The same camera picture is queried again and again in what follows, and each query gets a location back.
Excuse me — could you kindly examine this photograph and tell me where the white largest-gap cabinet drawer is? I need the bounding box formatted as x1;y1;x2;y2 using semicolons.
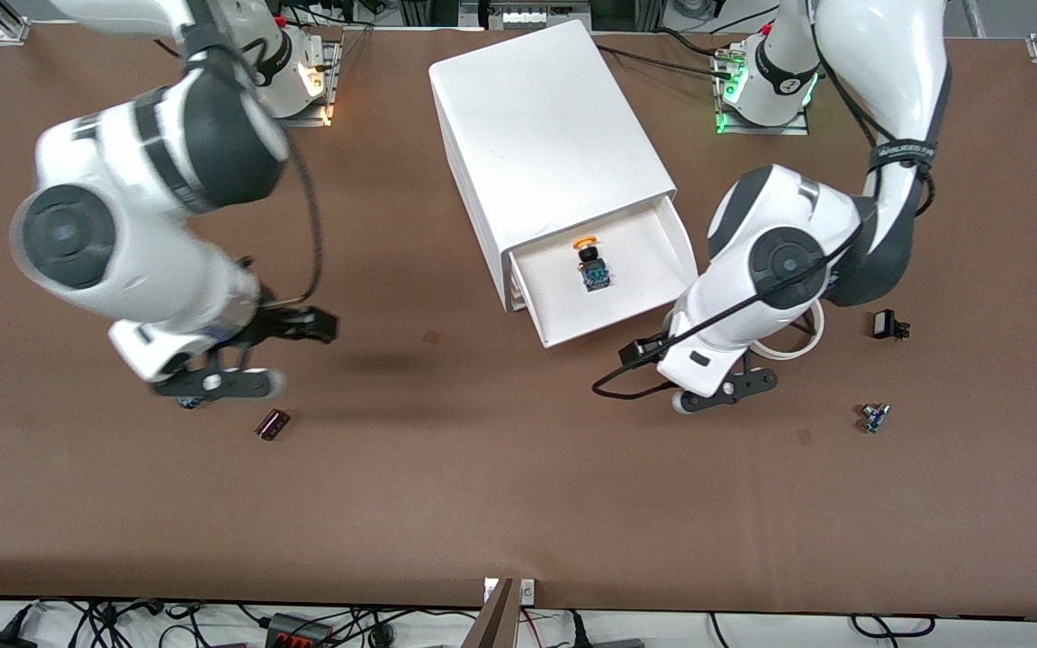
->
509;196;699;349

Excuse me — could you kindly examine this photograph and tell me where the yellow push button switch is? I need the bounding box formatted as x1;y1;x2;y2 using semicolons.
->
573;235;614;294

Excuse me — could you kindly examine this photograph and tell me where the white drawer cabinet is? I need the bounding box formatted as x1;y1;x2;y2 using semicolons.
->
428;20;674;313

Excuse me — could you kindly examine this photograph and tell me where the white curved plastic strip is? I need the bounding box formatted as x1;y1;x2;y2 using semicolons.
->
753;300;826;361

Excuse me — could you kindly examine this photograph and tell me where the black orange power strip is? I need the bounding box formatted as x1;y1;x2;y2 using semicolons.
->
265;614;336;648

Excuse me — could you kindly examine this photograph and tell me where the grey brown beam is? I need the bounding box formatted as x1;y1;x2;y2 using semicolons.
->
463;578;519;648

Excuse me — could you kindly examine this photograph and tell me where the white power strip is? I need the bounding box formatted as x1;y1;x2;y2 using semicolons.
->
490;4;593;31

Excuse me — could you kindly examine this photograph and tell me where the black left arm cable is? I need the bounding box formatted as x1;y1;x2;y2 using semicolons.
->
592;0;938;401

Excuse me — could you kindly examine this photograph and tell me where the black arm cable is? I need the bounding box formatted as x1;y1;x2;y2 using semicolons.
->
592;0;938;401
176;0;326;307

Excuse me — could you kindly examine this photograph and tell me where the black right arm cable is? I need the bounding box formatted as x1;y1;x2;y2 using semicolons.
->
176;0;326;307

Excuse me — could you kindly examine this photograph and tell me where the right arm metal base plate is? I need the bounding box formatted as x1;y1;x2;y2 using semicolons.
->
280;36;342;127

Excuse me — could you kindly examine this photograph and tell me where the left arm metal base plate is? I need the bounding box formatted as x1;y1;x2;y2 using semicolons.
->
714;45;812;136

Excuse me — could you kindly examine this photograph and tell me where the small white bracket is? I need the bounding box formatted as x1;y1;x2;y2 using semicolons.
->
483;579;537;604

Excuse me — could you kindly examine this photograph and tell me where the black cable to base plate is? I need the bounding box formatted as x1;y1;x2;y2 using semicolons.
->
595;43;735;80

